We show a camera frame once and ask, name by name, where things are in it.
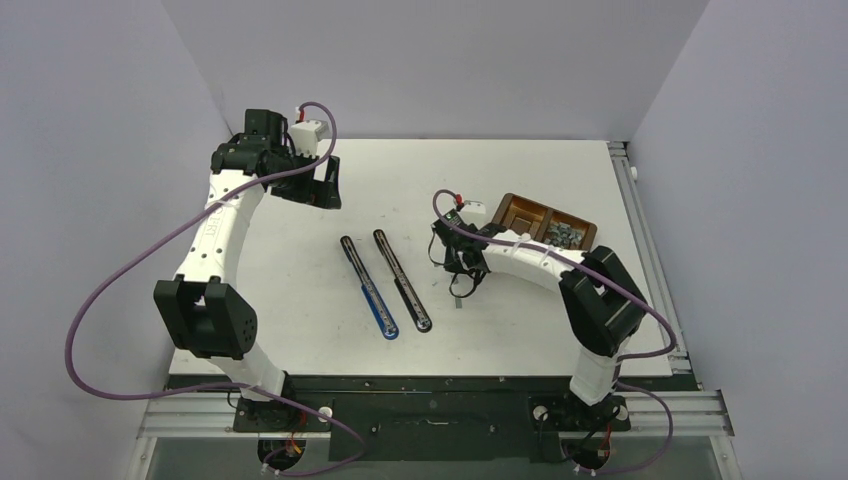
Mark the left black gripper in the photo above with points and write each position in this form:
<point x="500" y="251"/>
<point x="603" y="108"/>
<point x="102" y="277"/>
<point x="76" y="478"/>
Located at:
<point x="323" y="193"/>

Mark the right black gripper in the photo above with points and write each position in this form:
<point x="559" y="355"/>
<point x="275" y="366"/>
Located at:
<point x="453" y="264"/>

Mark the brown plastic tray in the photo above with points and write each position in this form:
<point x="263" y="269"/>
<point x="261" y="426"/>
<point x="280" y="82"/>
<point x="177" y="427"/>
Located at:
<point x="525" y="216"/>

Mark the black stapler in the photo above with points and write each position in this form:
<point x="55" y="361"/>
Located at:
<point x="420" y="317"/>

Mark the blue stapler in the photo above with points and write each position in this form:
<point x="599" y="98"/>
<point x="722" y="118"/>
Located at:
<point x="388" y="327"/>

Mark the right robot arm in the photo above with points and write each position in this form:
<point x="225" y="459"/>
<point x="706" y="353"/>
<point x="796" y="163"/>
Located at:
<point x="597" y="291"/>

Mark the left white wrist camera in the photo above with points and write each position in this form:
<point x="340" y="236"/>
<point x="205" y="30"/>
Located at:
<point x="306" y="135"/>

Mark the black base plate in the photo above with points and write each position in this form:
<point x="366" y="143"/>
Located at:
<point x="437" y="418"/>

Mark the aluminium side rail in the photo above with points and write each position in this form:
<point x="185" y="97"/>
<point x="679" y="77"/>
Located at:
<point x="626" y="175"/>

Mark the aluminium front rail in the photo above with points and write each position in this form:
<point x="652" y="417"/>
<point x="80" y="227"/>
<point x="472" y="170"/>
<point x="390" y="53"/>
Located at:
<point x="208" y="415"/>

